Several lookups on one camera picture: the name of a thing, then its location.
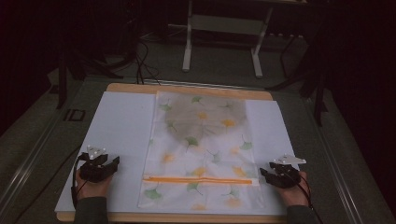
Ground black stand with legs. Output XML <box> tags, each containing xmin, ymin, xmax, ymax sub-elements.
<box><xmin>264</xmin><ymin>31</ymin><xmax>332</xmax><ymax>128</ymax></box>

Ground white metal stand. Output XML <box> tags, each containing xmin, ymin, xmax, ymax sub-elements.
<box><xmin>181</xmin><ymin>0</ymin><xmax>276</xmax><ymax>79</ymax></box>

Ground white sheet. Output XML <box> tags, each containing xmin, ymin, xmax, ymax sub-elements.
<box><xmin>54</xmin><ymin>91</ymin><xmax>301</xmax><ymax>217</ymax></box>

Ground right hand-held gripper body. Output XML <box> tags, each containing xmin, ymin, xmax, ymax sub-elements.
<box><xmin>268</xmin><ymin>154</ymin><xmax>307</xmax><ymax>189</ymax></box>

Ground person's right hand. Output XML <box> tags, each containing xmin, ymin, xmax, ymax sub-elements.
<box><xmin>275</xmin><ymin>171</ymin><xmax>311</xmax><ymax>208</ymax></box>

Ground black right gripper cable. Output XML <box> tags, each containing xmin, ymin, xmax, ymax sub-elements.
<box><xmin>289</xmin><ymin>172</ymin><xmax>325</xmax><ymax>224</ymax></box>

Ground wooden table board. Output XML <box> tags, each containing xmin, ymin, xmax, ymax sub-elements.
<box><xmin>55</xmin><ymin>82</ymin><xmax>301</xmax><ymax>224</ymax></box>

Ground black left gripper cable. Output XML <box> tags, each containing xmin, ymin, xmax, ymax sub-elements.
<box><xmin>70</xmin><ymin>152</ymin><xmax>92</xmax><ymax>209</ymax></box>

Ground black tripod stand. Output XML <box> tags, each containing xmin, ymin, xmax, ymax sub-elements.
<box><xmin>55</xmin><ymin>43</ymin><xmax>125</xmax><ymax>110</ymax></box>

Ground person's left hand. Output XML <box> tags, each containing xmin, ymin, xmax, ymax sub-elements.
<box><xmin>75</xmin><ymin>170</ymin><xmax>114</xmax><ymax>201</ymax></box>

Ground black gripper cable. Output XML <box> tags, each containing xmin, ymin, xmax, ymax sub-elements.
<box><xmin>289</xmin><ymin>172</ymin><xmax>325</xmax><ymax>224</ymax></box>
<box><xmin>70</xmin><ymin>152</ymin><xmax>92</xmax><ymax>209</ymax></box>

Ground leaf print mesh zipper bag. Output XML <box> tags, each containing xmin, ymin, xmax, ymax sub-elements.
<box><xmin>136</xmin><ymin>90</ymin><xmax>265</xmax><ymax>211</ymax></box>

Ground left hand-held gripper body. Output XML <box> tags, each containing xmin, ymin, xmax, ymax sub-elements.
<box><xmin>78</xmin><ymin>145</ymin><xmax>117</xmax><ymax>184</ymax></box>

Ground grey cloth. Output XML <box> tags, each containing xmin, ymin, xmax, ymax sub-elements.
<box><xmin>163</xmin><ymin>93</ymin><xmax>249</xmax><ymax>142</ymax></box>

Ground black floor cables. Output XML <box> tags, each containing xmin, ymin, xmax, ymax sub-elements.
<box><xmin>133</xmin><ymin>38</ymin><xmax>163</xmax><ymax>87</ymax></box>

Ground metal floor rail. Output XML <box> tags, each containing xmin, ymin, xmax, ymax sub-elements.
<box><xmin>306</xmin><ymin>99</ymin><xmax>366</xmax><ymax>224</ymax></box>
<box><xmin>0</xmin><ymin>116</ymin><xmax>64</xmax><ymax>216</ymax></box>

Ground black floor bracket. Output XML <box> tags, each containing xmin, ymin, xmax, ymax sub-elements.
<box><xmin>63</xmin><ymin>108</ymin><xmax>87</xmax><ymax>122</ymax></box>

